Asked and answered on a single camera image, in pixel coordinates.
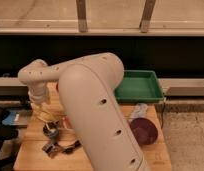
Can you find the green plastic tray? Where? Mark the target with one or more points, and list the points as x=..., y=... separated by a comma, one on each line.
x=139, y=86

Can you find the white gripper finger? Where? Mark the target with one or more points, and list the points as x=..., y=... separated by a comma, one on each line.
x=47, y=107
x=35, y=109

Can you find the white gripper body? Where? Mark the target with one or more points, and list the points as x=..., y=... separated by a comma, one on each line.
x=39, y=93

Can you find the red bowl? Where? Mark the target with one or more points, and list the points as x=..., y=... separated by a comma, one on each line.
x=57, y=87

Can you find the black handled utensil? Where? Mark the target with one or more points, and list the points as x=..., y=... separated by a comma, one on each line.
x=71, y=148

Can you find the black chair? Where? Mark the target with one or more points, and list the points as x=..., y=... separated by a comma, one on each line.
x=7, y=132

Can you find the purple bowl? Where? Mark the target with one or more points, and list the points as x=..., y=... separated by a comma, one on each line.
x=144, y=131

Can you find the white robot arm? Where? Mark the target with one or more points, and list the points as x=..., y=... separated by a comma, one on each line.
x=86, y=90

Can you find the yellow banana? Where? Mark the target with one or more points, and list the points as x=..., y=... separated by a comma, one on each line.
x=44, y=115

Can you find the blue object beside table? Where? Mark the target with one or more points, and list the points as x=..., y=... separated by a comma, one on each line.
x=19, y=118

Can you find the pink cup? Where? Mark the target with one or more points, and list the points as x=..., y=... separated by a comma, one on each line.
x=66, y=123

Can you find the small metal cup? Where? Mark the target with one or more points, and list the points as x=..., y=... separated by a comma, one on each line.
x=50, y=129

